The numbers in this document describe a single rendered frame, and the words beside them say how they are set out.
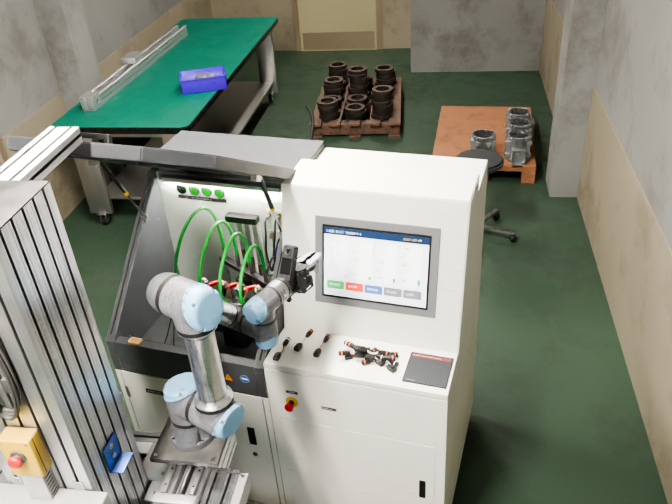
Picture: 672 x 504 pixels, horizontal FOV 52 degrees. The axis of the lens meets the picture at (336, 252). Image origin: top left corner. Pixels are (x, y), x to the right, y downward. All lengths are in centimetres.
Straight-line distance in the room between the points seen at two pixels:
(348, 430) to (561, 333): 194
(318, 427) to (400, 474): 37
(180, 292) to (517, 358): 261
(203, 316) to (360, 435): 109
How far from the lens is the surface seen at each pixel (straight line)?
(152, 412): 314
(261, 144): 302
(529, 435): 369
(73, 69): 595
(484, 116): 670
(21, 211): 164
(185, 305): 181
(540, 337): 425
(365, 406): 259
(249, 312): 209
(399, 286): 253
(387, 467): 281
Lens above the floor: 272
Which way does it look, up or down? 33 degrees down
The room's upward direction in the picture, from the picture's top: 4 degrees counter-clockwise
